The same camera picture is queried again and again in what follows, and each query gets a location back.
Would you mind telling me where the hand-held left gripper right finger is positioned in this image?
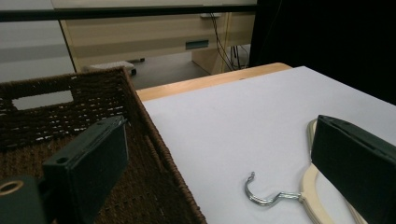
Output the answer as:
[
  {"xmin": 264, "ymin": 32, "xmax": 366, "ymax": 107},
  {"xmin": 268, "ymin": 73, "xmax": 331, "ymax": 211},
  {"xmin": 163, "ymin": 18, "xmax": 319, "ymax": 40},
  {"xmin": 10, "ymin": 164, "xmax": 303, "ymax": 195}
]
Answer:
[{"xmin": 310, "ymin": 114, "xmax": 396, "ymax": 224}]

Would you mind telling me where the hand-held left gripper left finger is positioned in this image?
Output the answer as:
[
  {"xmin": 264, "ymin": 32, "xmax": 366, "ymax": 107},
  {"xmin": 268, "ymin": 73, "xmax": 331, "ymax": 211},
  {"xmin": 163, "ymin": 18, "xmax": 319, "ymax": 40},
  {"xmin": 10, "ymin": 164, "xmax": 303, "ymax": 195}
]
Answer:
[{"xmin": 41, "ymin": 115, "xmax": 130, "ymax": 224}]

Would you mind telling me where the beige hanger with metal hook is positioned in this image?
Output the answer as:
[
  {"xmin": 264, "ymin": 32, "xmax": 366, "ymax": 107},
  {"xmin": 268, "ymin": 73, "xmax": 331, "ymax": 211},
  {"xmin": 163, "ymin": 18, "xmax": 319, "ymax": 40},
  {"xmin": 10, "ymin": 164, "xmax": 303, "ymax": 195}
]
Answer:
[{"xmin": 244, "ymin": 118, "xmax": 370, "ymax": 224}]

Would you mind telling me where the brown woven basket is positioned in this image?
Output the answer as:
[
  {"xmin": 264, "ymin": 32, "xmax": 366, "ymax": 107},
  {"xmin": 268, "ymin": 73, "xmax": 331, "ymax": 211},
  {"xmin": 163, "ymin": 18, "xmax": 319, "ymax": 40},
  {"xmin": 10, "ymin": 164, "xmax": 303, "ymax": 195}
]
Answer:
[{"xmin": 0, "ymin": 66, "xmax": 208, "ymax": 224}]

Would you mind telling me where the grey caster base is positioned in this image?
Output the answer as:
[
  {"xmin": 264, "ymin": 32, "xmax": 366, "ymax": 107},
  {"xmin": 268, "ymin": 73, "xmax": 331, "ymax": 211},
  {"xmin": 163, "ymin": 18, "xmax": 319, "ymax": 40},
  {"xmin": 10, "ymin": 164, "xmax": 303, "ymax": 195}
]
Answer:
[{"xmin": 83, "ymin": 57, "xmax": 146, "ymax": 77}]

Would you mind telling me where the white table sheet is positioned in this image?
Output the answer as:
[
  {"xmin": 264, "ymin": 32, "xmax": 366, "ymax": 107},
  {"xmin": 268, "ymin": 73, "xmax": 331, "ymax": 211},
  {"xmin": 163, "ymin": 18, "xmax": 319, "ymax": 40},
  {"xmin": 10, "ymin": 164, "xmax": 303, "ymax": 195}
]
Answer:
[{"xmin": 141, "ymin": 65, "xmax": 396, "ymax": 224}]

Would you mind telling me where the black curtain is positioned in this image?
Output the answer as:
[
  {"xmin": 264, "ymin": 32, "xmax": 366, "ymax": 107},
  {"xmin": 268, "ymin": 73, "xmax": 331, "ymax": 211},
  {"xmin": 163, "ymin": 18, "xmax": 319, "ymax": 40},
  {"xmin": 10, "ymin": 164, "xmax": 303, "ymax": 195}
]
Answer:
[{"xmin": 248, "ymin": 0, "xmax": 396, "ymax": 105}]

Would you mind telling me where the white cabinet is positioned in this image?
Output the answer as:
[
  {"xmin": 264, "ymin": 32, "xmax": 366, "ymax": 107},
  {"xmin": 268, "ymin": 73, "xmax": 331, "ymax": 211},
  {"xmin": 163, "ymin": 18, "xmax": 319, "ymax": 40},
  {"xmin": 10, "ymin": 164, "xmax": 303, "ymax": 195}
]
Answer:
[{"xmin": 0, "ymin": 0, "xmax": 77, "ymax": 84}]

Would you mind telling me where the light wooden desk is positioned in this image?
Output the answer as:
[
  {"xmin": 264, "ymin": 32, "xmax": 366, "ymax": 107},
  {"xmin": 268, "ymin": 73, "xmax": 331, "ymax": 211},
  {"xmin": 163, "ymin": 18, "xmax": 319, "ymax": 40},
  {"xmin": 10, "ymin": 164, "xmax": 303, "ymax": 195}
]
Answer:
[{"xmin": 50, "ymin": 0, "xmax": 258, "ymax": 76}]

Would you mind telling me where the black horizontal bar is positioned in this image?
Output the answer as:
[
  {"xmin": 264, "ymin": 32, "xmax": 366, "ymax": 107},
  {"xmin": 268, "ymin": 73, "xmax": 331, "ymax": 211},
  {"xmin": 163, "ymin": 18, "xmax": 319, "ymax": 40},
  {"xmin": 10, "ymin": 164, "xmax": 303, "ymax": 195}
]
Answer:
[{"xmin": 0, "ymin": 4, "xmax": 258, "ymax": 22}]

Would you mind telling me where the bundle of black cables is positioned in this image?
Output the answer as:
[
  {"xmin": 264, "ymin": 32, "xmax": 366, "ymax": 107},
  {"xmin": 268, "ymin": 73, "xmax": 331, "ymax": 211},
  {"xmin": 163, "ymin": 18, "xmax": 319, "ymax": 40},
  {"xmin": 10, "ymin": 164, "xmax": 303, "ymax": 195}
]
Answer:
[{"xmin": 209, "ymin": 13, "xmax": 250, "ymax": 71}]

